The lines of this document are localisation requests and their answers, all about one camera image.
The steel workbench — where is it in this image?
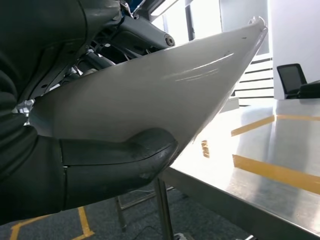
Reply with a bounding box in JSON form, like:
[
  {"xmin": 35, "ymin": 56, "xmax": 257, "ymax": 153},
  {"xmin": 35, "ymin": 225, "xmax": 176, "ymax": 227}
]
[{"xmin": 115, "ymin": 97, "xmax": 320, "ymax": 240}]

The black pillar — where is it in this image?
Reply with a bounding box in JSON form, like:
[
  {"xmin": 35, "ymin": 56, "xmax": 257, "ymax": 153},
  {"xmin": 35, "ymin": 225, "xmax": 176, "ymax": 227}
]
[{"xmin": 184, "ymin": 0, "xmax": 196, "ymax": 41}]

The white slatted cabinet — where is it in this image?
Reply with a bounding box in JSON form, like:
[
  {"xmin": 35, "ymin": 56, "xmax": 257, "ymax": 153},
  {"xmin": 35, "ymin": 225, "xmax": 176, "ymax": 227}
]
[{"xmin": 234, "ymin": 57, "xmax": 275, "ymax": 108}]

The black office chair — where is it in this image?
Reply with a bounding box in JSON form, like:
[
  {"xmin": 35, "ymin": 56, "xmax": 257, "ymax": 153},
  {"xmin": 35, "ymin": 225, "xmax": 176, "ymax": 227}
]
[{"xmin": 276, "ymin": 63, "xmax": 320, "ymax": 100}]

